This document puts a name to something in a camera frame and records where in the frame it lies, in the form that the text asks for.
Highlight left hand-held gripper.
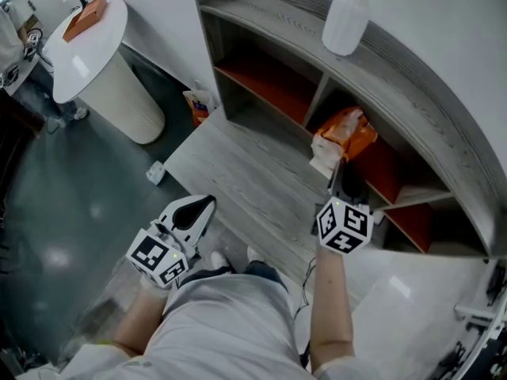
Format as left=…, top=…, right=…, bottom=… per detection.
left=125, top=195, right=217, bottom=291

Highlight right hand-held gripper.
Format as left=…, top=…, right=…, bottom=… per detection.
left=315, top=160, right=375, bottom=255

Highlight orange and white snack packet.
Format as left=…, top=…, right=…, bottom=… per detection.
left=310, top=107, right=378, bottom=180

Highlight grey wooden shelf unit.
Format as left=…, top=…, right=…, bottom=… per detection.
left=193, top=0, right=507, bottom=259

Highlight person's left forearm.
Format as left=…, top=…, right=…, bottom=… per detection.
left=112, top=286, right=172, bottom=359

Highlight person's right forearm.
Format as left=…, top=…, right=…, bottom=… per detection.
left=310, top=246, right=354, bottom=374

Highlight grey wooden table top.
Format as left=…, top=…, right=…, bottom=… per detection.
left=162, top=107, right=397, bottom=304

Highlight small white box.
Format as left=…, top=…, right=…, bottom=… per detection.
left=145, top=160, right=166, bottom=186

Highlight person's dark trousers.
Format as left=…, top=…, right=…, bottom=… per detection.
left=180, top=260, right=289, bottom=293

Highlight orange printed bag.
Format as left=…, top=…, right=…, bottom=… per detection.
left=182, top=87, right=215, bottom=128

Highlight person's grey shirt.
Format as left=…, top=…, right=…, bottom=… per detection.
left=59, top=273, right=357, bottom=380

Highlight white ribbed vase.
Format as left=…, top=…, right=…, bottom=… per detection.
left=321, top=0, right=370, bottom=57

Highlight orange box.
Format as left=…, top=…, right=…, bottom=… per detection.
left=62, top=0, right=109, bottom=43

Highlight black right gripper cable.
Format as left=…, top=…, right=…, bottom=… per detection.
left=292, top=256, right=318, bottom=368

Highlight white round pedestal table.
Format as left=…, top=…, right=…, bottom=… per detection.
left=41, top=0, right=166, bottom=146

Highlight white metal equipment frame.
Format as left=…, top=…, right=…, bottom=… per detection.
left=435, top=259, right=507, bottom=380

